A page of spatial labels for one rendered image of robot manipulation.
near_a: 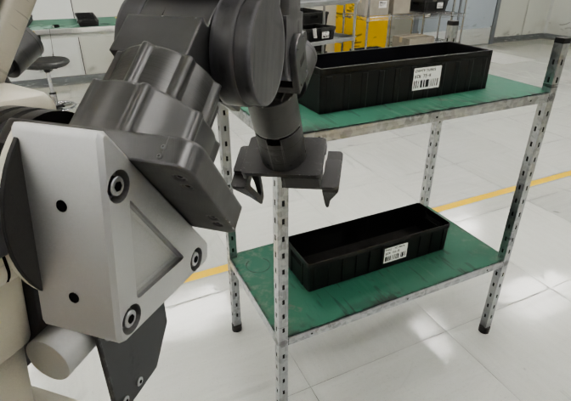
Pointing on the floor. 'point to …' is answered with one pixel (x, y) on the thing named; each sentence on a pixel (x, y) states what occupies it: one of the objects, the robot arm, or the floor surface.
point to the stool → (50, 76)
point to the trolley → (325, 14)
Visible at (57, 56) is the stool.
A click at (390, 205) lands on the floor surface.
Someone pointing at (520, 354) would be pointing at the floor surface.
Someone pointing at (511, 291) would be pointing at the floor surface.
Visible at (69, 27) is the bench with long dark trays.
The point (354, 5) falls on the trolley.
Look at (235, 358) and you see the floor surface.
